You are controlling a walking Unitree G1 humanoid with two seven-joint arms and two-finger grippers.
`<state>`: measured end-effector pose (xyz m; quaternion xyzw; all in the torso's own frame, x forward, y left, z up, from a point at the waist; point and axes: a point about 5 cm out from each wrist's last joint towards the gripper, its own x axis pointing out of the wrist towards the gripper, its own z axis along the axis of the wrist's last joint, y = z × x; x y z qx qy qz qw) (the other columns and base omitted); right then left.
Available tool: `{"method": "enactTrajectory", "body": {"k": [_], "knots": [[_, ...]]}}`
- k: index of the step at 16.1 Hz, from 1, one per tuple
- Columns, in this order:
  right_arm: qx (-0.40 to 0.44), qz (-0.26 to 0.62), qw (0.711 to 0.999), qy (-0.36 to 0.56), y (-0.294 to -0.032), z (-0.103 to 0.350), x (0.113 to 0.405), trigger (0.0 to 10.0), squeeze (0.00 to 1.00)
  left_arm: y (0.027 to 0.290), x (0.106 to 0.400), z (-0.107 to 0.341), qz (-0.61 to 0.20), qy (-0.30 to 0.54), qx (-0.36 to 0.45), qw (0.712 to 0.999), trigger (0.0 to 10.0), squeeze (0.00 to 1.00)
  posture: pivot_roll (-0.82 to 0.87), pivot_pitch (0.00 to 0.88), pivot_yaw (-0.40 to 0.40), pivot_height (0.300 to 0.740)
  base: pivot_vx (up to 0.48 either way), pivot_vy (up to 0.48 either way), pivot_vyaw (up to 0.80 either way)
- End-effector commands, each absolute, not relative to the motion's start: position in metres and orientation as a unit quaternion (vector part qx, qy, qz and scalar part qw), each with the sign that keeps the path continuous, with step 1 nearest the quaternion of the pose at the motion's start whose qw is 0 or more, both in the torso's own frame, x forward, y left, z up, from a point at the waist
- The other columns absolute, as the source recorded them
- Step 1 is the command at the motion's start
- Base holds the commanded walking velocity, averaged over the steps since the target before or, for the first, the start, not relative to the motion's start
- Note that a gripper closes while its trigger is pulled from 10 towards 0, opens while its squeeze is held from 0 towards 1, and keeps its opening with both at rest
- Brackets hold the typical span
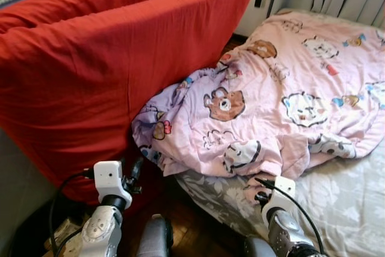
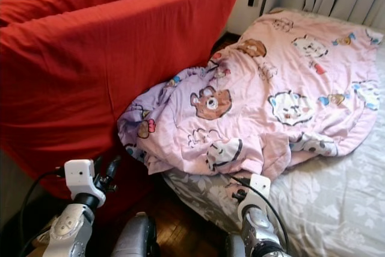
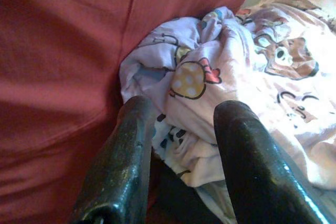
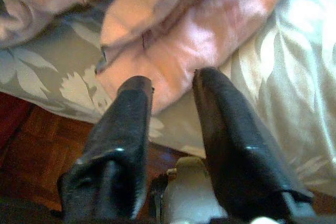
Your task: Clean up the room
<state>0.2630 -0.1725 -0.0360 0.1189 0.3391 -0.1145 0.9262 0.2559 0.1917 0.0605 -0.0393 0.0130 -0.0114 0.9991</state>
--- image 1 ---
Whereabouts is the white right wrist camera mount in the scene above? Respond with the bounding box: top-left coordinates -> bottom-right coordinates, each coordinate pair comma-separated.
272,176 -> 297,211

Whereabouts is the pink cartoon blanket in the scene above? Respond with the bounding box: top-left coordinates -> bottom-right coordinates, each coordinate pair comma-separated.
131,10 -> 385,205

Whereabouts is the silver robot right leg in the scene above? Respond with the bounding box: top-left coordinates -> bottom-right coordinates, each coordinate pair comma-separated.
244,236 -> 277,257

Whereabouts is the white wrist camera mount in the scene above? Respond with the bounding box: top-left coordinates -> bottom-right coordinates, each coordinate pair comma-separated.
272,176 -> 297,211
92,161 -> 133,208

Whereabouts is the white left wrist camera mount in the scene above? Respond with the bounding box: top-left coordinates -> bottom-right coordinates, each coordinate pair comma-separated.
92,161 -> 133,208

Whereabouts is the bed with grey floral sheet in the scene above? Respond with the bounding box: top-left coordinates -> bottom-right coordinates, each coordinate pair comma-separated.
174,7 -> 385,257

